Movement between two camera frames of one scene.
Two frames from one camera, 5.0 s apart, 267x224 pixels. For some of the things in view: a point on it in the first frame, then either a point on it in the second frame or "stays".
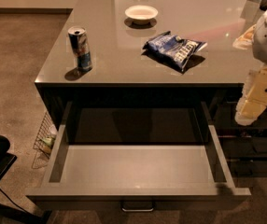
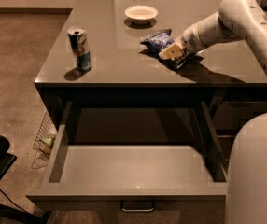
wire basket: x=44 y=143 stays
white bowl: x=141 y=14 stays
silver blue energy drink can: x=79 y=46 stays
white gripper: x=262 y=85 → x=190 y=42
